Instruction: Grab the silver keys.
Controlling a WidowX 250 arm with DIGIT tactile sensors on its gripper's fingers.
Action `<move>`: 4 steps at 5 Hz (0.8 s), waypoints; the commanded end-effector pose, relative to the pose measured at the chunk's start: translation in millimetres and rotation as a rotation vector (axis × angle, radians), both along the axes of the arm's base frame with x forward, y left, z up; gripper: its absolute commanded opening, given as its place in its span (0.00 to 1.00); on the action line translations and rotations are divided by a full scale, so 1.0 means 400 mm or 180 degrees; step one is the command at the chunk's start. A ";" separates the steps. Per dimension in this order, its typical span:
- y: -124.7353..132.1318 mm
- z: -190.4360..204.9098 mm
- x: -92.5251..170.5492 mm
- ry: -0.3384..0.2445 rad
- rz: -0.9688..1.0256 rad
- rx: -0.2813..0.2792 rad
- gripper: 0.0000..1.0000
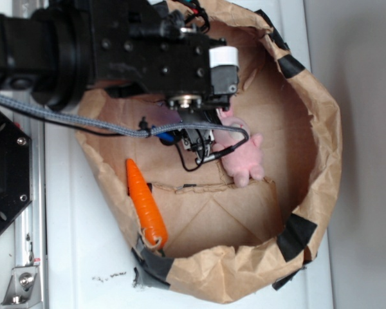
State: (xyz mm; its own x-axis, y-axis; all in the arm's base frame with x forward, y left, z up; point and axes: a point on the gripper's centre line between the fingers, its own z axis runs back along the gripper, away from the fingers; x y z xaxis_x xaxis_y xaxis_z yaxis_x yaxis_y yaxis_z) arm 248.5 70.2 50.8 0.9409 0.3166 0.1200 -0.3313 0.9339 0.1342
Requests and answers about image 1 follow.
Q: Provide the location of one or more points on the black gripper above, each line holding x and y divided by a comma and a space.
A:
145, 49

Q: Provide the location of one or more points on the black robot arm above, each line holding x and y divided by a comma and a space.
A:
49, 55

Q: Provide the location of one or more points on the pink plush bunny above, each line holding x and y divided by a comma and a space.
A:
246, 161

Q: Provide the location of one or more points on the orange plastic carrot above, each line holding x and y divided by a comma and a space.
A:
152, 224

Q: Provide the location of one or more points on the brown paper bag bin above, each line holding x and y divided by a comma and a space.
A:
224, 242

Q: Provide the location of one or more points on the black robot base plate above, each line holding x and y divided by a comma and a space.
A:
15, 180

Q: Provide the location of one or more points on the aluminium extrusion rail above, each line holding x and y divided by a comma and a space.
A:
30, 225

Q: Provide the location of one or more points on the silver corner bracket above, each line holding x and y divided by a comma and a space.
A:
24, 288

